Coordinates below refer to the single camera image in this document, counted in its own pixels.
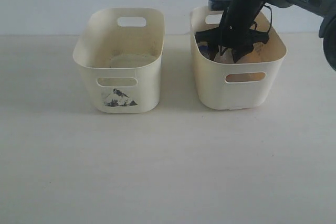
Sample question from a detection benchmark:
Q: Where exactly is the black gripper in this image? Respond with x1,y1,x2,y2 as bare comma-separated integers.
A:
195,0,266,63

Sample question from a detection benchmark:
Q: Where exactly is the blue-capped tube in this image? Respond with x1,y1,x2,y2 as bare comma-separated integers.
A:
214,49,234,64
198,45,209,59

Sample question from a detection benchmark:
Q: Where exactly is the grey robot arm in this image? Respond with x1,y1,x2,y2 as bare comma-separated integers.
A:
195,0,335,69

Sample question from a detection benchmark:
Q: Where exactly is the blue-black wrist camera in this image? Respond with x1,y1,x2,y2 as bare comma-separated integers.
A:
208,0,232,11

